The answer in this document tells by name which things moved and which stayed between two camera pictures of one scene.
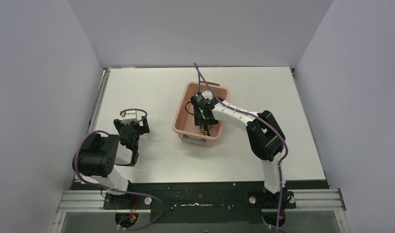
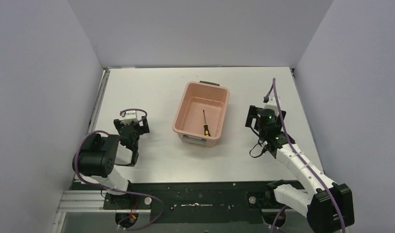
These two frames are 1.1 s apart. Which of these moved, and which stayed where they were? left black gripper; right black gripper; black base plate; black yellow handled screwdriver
Moved: right black gripper
Stayed: black base plate; left black gripper; black yellow handled screwdriver
